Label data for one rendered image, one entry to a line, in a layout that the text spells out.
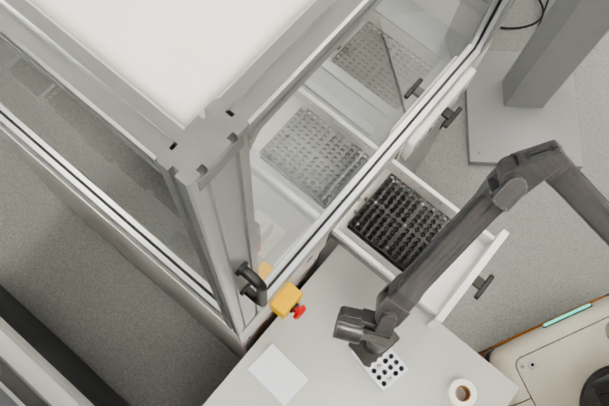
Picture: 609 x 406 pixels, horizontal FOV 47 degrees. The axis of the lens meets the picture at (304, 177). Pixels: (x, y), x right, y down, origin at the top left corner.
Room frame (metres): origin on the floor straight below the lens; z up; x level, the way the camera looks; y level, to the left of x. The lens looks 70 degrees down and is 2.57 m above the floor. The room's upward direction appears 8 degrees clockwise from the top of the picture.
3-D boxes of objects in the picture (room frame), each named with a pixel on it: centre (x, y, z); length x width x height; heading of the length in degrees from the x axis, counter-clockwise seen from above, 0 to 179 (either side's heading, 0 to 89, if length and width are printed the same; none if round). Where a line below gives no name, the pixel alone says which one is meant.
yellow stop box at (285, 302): (0.29, 0.00, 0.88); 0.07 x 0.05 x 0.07; 147
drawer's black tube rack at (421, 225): (0.51, -0.26, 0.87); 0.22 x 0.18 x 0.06; 57
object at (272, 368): (0.13, 0.00, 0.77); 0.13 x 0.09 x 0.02; 54
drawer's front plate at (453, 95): (0.84, -0.33, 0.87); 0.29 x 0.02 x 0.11; 147
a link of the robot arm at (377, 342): (0.21, -0.20, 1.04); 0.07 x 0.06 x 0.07; 82
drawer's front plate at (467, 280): (0.40, -0.43, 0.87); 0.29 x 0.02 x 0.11; 147
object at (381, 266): (0.52, -0.26, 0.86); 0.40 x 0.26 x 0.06; 57
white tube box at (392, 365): (0.19, -0.24, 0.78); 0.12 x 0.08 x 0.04; 46
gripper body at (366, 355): (0.21, -0.21, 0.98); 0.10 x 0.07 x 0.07; 135
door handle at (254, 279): (0.20, 0.06, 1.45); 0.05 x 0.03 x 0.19; 57
